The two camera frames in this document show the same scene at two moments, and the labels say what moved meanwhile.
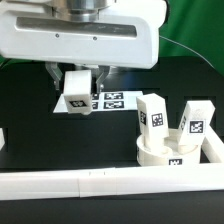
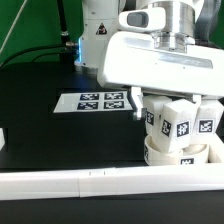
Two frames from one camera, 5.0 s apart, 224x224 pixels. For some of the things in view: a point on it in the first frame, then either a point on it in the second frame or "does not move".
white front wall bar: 132,180 does not move
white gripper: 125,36 to 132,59
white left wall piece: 2,138 does not move
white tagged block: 194,125 to 208,119
